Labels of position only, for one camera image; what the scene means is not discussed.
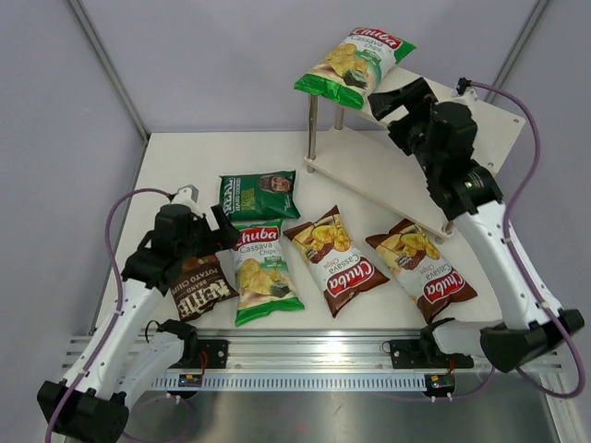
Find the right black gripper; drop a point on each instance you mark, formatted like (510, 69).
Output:
(415, 93)

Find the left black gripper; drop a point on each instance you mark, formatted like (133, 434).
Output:
(226, 237)

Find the dark green Real chips bag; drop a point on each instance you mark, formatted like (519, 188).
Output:
(259, 197)

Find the green Chuba cassava chips bag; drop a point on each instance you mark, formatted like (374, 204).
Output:
(353, 69)

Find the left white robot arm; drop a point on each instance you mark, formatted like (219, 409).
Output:
(93, 400)

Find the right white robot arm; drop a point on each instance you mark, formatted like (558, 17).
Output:
(441, 135)

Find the white two-tier shelf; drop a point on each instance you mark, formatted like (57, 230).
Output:
(358, 152)

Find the brown Chuba chips bag centre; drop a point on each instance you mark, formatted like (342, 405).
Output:
(336, 264)

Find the brown chuba chips bag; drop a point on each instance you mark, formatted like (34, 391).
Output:
(423, 272)
(336, 264)

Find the brown Chuba chips bag right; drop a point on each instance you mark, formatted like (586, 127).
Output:
(423, 272)

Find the brown Kettle sea salt bag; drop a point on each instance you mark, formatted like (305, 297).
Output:
(199, 287)

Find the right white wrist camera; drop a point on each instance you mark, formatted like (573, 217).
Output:
(465, 90)

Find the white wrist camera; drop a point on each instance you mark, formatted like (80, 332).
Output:
(187, 196)
(465, 90)

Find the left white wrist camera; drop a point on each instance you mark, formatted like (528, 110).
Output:
(187, 196)

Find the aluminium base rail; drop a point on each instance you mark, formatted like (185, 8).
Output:
(299, 350)

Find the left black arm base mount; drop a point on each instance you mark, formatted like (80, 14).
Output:
(211, 353)

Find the white slotted cable duct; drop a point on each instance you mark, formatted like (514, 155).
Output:
(323, 382)

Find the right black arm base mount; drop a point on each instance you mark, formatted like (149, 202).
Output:
(407, 354)

